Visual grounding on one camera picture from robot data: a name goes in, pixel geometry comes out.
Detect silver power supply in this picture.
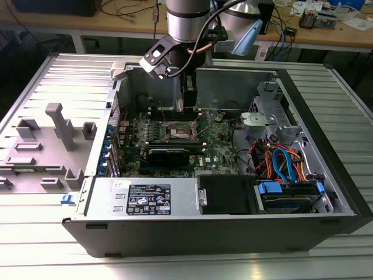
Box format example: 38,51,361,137
76,176,202,218

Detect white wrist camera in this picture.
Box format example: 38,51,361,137
139,36,175,80

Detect grey case latch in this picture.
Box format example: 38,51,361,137
110,61,129,81

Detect white paper sheet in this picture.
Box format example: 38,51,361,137
342,16,373,32

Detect green motherboard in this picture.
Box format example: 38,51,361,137
116,109,248,179

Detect large black box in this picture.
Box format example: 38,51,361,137
11,0,103,18

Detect copper finned heat sink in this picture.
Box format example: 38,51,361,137
299,8,319,29

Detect silver metal drive cage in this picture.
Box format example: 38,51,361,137
247,80,305,146

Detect silver round metal bracket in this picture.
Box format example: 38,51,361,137
239,112,277,139

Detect black graphics card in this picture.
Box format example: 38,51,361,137
139,147,190,167

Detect orange wire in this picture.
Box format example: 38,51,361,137
291,150,309,183

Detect green circuit board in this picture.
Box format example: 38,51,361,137
316,11,339,29

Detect black RAM stick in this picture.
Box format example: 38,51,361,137
147,106,203,115
145,138,206,148

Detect white printed card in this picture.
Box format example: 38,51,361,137
290,1,310,16

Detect CPU socket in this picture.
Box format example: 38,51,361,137
163,120,199,142

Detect grey parts rack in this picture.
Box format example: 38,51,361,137
0,102,98,195

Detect hard disk in blue carrier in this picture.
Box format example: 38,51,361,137
256,180,326,215

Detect black PC case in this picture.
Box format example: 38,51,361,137
61,62,373,259

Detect wooden desk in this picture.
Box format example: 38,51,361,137
0,0,373,53

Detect small upright black box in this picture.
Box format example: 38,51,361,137
258,1,276,35

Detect red and orange wires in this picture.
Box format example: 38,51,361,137
249,141,276,179

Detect blue wire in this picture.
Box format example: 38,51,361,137
272,148,298,184

